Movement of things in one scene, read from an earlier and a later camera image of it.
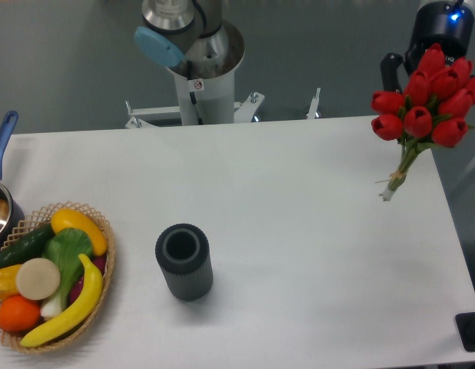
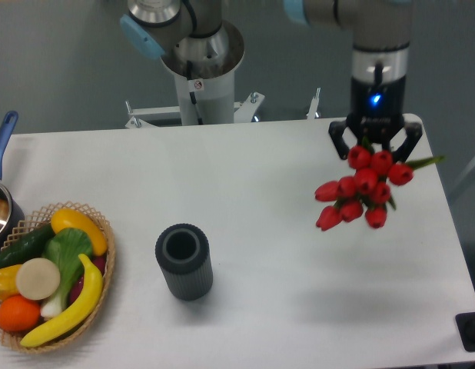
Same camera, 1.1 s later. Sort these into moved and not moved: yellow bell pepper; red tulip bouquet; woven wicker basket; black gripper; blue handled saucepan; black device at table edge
Moved: red tulip bouquet; black gripper
Not moved: yellow bell pepper; blue handled saucepan; woven wicker basket; black device at table edge
